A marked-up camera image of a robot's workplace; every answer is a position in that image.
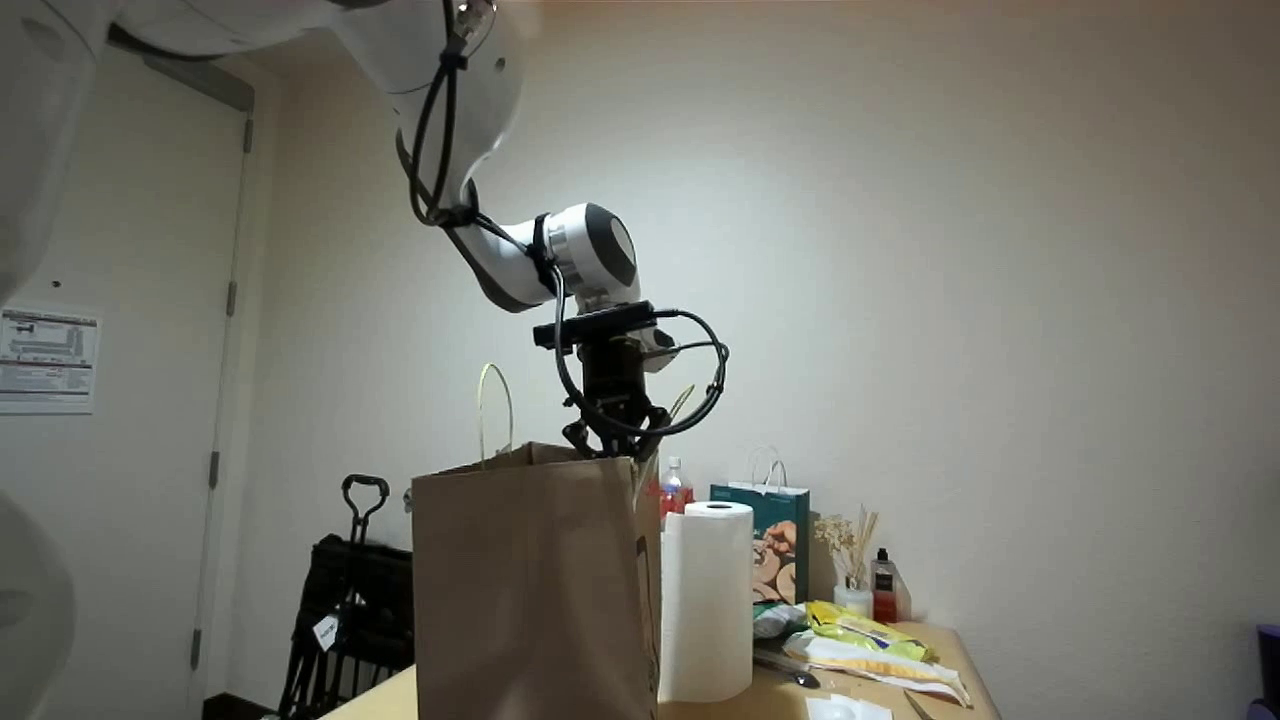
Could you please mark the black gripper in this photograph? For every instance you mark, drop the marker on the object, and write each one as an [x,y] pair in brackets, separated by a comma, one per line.
[617,382]

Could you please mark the brown paper delivery bag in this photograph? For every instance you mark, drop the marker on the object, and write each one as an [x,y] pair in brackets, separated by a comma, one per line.
[535,600]

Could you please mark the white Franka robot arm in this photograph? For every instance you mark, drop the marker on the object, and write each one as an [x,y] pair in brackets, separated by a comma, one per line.
[585,255]

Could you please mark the green printed gift bag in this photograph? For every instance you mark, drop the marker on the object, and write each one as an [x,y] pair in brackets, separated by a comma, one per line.
[780,547]

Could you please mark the red labelled water bottle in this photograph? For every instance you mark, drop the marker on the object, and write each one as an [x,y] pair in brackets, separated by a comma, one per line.
[676,495]

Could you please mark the white paper towel roll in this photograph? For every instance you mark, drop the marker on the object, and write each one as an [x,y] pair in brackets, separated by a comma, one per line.
[704,600]

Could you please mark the reed diffuser jar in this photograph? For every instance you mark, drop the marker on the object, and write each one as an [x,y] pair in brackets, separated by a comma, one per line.
[851,563]

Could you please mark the black utensil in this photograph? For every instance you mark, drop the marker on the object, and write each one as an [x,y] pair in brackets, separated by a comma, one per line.
[786,666]

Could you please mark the small red sauce bottle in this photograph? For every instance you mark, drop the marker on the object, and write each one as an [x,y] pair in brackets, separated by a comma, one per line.
[887,592]

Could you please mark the black folding cart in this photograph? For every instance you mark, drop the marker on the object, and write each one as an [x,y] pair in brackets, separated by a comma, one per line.
[349,600]

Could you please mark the yellow snack packet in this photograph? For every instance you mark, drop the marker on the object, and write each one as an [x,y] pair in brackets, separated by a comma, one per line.
[864,632]

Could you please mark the beige flat packet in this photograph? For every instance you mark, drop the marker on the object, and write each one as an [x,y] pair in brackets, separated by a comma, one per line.
[894,672]

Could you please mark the white door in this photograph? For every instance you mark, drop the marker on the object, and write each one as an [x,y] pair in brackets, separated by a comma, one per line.
[133,534]

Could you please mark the grey door closer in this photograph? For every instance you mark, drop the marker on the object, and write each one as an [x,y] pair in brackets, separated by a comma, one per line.
[201,76]

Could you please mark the dark blue object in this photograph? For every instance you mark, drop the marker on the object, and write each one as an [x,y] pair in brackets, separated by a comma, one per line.
[1269,672]

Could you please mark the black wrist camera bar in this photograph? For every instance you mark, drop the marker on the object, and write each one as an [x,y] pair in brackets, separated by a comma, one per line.
[595,326]

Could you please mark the white wall notice sheet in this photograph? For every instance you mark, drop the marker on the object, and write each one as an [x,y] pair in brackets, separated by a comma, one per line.
[45,363]

